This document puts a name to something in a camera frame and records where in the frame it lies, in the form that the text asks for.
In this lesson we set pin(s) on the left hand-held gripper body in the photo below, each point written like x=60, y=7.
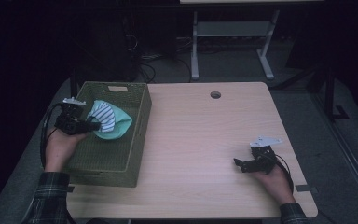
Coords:
x=70, y=123

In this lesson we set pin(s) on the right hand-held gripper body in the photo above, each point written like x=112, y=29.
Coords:
x=264, y=161

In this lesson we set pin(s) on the mint green baby garment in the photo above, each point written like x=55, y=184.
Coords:
x=121, y=123

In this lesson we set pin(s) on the green woven basket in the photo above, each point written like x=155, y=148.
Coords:
x=112, y=158

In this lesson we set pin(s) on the person's right hand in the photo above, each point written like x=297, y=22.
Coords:
x=276, y=186

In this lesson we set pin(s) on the person's left hand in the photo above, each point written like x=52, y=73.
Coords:
x=59, y=149

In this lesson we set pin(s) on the grey tape strip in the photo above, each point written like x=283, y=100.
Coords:
x=306, y=188

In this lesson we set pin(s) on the black metal floor stand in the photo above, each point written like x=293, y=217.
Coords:
x=329, y=93

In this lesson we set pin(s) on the grey metal stand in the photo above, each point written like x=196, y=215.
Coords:
x=233, y=28

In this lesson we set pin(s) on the metal floor rail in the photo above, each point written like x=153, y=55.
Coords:
x=351, y=161

